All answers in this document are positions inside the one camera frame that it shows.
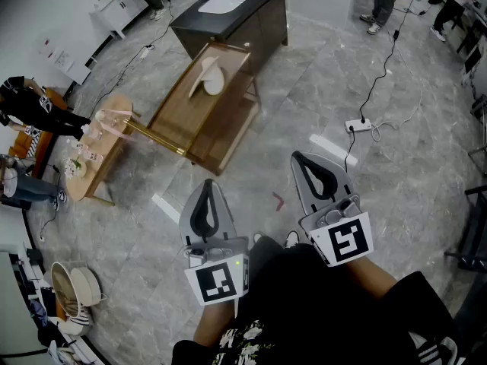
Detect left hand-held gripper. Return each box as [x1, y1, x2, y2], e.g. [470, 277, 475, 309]
[178, 179, 251, 306]

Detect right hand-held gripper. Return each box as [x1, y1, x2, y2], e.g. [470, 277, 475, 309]
[290, 150, 374, 268]

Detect person's left forearm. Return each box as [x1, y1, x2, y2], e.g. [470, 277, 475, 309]
[193, 298, 239, 348]

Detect person's right forearm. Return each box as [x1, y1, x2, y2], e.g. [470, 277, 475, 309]
[344, 255, 401, 300]

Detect person's right white shoe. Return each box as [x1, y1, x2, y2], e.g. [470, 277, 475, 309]
[282, 229, 301, 249]

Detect person's black trousers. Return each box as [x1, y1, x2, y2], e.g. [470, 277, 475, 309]
[247, 235, 319, 269]

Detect round white basket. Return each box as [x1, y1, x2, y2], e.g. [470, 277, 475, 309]
[70, 266, 104, 307]

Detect small flower vase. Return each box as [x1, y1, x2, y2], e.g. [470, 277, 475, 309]
[62, 157, 88, 181]

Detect pink ribbon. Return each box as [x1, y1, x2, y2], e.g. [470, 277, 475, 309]
[99, 107, 152, 143]

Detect person's black floral shirt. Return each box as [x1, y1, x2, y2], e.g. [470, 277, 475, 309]
[170, 241, 463, 365]

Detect oval wooden coffee table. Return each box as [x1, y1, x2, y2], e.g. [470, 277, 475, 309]
[62, 93, 142, 208]

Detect black metal rack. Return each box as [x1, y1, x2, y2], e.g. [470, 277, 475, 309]
[444, 184, 487, 273]

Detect dark sink cabinet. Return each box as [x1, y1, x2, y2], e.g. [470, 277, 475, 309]
[170, 0, 289, 76]

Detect grey metal shelf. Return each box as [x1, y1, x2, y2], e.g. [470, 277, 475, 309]
[466, 93, 487, 176]

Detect orange sofa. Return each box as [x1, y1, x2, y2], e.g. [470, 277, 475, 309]
[8, 87, 68, 179]

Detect white board with papers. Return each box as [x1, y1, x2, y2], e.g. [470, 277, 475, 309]
[36, 34, 92, 86]

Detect white low cabinet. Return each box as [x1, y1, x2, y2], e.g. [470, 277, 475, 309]
[88, 0, 150, 40]

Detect short black cable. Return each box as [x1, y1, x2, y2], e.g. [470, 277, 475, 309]
[343, 126, 357, 174]

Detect white cable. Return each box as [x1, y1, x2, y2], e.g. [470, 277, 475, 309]
[369, 43, 424, 143]

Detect wooden cart with gold handle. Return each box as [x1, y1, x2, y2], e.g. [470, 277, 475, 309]
[126, 40, 264, 177]

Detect long black power cable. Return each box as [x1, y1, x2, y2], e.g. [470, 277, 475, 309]
[358, 0, 427, 123]

